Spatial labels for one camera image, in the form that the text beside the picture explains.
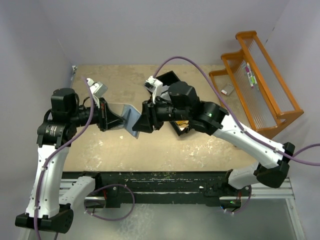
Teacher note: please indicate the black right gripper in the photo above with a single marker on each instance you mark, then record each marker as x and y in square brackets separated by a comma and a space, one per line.
[146, 121]

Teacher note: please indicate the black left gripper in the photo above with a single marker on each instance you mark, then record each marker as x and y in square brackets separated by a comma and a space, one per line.
[107, 119]

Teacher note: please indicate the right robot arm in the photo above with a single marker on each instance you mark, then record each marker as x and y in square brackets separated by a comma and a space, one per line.
[271, 167]

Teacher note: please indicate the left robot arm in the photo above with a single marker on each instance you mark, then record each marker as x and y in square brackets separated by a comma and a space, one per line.
[47, 210]

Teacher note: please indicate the gold cards in bin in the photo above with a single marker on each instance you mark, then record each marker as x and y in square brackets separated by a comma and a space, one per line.
[182, 124]

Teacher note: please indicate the small grey red box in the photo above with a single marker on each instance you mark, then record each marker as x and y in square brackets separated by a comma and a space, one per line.
[227, 89]

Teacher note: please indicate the orange wooden rack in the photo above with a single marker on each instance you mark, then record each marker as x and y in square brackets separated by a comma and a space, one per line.
[267, 111]

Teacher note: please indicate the markers on rack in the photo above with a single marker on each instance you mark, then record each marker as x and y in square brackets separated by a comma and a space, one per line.
[250, 75]

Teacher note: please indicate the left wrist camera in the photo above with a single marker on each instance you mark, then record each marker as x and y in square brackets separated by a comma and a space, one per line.
[97, 88]

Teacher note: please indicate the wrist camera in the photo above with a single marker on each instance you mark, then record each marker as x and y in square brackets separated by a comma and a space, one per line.
[97, 88]
[154, 86]

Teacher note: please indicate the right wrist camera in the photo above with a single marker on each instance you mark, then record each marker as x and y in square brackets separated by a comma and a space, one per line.
[154, 86]

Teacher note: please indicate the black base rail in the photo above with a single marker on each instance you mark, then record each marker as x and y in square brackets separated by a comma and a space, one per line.
[208, 188]

